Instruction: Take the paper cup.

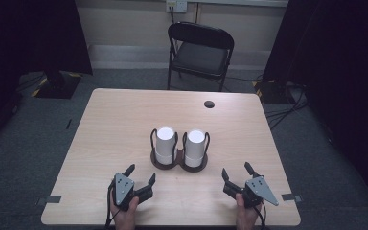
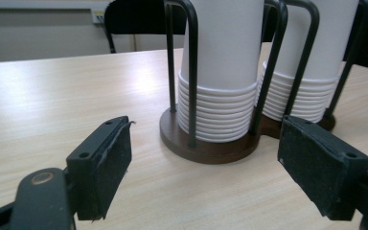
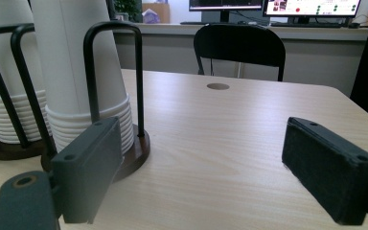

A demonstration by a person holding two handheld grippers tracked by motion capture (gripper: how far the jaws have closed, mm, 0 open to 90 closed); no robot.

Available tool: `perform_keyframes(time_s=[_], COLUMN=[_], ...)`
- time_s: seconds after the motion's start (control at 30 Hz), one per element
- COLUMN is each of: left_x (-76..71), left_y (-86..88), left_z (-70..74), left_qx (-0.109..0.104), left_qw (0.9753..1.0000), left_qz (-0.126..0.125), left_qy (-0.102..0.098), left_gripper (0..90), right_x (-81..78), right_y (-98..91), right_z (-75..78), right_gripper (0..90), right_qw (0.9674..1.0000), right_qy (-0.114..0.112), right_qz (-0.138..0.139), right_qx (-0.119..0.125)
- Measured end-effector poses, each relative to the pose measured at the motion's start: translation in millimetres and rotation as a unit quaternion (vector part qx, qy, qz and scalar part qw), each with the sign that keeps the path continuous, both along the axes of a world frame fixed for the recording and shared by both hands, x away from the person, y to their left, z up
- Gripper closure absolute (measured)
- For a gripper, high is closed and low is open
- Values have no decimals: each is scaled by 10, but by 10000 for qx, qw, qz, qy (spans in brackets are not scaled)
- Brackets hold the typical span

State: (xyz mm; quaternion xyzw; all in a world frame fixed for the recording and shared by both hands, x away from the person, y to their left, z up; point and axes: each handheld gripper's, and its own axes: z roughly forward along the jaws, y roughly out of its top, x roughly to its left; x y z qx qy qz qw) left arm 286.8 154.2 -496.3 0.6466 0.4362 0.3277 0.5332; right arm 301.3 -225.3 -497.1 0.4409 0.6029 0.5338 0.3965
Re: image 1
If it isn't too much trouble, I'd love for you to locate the person's right hand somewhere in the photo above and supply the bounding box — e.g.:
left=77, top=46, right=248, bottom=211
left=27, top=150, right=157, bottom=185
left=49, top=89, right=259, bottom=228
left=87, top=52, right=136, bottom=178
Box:
left=235, top=193, right=263, bottom=230

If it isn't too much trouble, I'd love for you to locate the black curtain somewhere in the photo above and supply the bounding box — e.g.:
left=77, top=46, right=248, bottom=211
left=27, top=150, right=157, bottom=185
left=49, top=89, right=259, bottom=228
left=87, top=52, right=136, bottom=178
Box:
left=262, top=0, right=368, bottom=209
left=0, top=0, right=94, bottom=152

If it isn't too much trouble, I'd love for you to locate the hand-held gripper cable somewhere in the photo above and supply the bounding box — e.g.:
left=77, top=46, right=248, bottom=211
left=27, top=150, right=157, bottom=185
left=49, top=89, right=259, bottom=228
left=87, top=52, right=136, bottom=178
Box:
left=252, top=204, right=268, bottom=230
left=104, top=180, right=118, bottom=230

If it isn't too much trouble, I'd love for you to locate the stack of white paper cups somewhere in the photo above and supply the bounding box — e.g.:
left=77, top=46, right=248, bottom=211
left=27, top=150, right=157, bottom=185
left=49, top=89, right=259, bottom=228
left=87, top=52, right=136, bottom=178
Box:
left=154, top=126, right=177, bottom=166

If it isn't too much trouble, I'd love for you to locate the black stand base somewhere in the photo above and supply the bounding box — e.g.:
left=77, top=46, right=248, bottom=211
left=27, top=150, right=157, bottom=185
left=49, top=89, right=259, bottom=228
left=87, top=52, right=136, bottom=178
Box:
left=252, top=79, right=290, bottom=105
left=31, top=70, right=83, bottom=100

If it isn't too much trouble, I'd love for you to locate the right white cup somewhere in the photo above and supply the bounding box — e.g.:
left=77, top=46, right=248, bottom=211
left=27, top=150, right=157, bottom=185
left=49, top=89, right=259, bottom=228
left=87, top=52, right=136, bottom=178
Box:
left=184, top=128, right=207, bottom=168

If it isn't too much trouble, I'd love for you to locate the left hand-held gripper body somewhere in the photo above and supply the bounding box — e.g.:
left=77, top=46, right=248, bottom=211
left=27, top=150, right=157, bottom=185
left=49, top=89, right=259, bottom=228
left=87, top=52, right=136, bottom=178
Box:
left=108, top=172, right=154, bottom=212

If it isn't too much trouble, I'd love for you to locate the dark wooden cup holder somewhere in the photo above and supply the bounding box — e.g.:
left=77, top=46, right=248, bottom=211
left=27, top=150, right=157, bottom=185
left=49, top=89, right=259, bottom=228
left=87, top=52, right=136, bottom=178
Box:
left=149, top=127, right=212, bottom=173

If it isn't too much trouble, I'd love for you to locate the bundle of floor cables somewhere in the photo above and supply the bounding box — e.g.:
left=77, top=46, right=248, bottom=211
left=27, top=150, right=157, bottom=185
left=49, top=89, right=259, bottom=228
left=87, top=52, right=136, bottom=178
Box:
left=264, top=80, right=311, bottom=130

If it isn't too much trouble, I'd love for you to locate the right hand-held gripper cable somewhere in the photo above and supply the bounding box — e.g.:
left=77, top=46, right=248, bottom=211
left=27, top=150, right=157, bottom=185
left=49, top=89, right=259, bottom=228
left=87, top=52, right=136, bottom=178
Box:
left=252, top=204, right=268, bottom=230

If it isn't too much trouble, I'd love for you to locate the black folding chair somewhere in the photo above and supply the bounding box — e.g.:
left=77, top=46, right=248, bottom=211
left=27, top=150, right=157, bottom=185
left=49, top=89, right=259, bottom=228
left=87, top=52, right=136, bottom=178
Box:
left=167, top=21, right=236, bottom=93

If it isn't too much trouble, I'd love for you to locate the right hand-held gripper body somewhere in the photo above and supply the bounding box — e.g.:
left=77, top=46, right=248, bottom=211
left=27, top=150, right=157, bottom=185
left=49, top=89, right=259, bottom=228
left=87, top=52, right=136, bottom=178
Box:
left=222, top=175, right=280, bottom=209

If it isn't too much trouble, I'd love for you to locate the person's left hand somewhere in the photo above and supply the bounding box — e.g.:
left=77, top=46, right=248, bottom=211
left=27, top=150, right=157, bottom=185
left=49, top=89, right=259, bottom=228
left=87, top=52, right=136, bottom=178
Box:
left=109, top=195, right=141, bottom=230

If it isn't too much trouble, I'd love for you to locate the left hand-held gripper cable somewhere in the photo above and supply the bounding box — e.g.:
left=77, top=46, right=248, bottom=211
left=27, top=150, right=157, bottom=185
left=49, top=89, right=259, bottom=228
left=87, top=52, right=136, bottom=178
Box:
left=104, top=180, right=118, bottom=230

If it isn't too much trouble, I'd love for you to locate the white wall socket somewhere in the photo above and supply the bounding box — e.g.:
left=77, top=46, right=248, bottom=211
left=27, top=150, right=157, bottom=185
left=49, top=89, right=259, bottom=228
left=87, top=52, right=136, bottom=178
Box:
left=166, top=0, right=189, bottom=14

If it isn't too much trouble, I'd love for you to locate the grey tape strip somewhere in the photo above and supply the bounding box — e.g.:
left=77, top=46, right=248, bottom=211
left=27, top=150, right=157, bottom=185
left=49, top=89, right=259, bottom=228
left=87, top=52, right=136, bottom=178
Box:
left=34, top=195, right=62, bottom=207
left=281, top=193, right=304, bottom=203

